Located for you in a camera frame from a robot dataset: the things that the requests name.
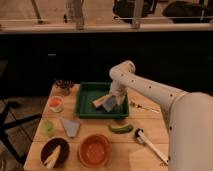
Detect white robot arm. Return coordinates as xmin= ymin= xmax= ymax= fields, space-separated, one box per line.
xmin=109 ymin=60 xmax=213 ymax=171

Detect green plastic tray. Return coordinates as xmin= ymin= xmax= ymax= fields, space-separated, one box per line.
xmin=75 ymin=82 xmax=129 ymax=119

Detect small metal fork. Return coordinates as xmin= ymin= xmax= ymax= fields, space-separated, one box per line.
xmin=129 ymin=101 xmax=160 ymax=113

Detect tan wooden block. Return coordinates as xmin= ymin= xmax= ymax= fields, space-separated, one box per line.
xmin=92 ymin=95 xmax=109 ymax=108

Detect green cucumber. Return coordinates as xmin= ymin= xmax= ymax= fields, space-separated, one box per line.
xmin=108 ymin=124 xmax=134 ymax=134

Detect grey triangular cloth piece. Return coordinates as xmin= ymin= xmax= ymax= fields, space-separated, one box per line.
xmin=61 ymin=119 xmax=80 ymax=138

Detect orange bowl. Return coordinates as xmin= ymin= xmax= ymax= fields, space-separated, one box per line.
xmin=78 ymin=134 xmax=110 ymax=168

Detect white cup orange contents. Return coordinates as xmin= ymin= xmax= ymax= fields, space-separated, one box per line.
xmin=48 ymin=96 xmax=64 ymax=113

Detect wooden table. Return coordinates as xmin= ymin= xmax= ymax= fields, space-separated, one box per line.
xmin=24 ymin=85 xmax=168 ymax=171

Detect green cup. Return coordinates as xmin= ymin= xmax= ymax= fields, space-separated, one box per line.
xmin=40 ymin=120 xmax=55 ymax=137

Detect dark brown bowl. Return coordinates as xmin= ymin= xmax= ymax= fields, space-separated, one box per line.
xmin=41 ymin=138 xmax=69 ymax=169

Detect yellow corn piece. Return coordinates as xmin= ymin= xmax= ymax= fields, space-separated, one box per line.
xmin=44 ymin=145 xmax=61 ymax=169

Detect black office chair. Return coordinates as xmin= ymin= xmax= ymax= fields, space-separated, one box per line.
xmin=0 ymin=59 xmax=42 ymax=164

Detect white black handled brush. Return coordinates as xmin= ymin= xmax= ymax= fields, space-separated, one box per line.
xmin=135 ymin=129 xmax=168 ymax=164

